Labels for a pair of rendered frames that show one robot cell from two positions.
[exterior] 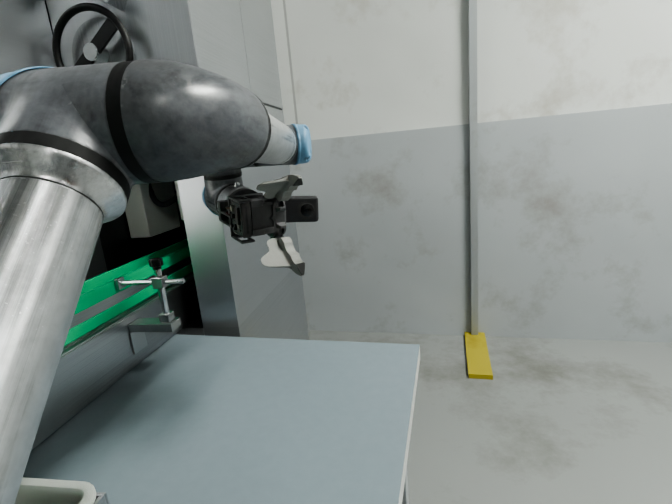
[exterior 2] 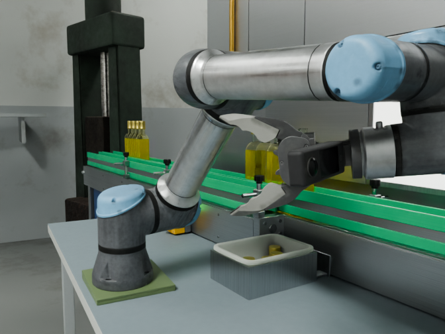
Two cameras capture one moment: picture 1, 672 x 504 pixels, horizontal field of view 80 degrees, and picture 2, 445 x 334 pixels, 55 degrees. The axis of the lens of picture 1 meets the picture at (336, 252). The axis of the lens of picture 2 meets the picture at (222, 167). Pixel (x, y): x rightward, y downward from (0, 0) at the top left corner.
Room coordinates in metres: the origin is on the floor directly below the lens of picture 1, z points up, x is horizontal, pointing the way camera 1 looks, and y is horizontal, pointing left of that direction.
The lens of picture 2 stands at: (1.06, -0.41, 1.17)
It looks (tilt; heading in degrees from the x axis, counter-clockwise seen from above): 6 degrees down; 136
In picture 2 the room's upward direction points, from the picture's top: straight up
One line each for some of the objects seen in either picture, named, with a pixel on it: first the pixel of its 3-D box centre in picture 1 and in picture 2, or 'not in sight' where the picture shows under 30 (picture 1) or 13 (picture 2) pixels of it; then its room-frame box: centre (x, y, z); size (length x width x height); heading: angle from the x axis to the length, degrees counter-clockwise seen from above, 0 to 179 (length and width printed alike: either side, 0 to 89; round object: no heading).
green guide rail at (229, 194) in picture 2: not in sight; (142, 171); (-0.64, 0.71, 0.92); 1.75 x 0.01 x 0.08; 169
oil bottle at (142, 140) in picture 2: not in sight; (142, 147); (-0.91, 0.89, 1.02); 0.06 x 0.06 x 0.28; 79
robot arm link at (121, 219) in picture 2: not in sight; (124, 214); (0.13, 0.14, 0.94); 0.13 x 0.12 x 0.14; 86
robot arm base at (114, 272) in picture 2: not in sight; (122, 259); (0.13, 0.14, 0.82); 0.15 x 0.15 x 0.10
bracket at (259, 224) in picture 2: not in sight; (269, 226); (0.25, 0.56, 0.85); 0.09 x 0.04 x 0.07; 79
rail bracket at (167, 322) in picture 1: (155, 305); not in sight; (0.88, 0.43, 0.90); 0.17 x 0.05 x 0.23; 79
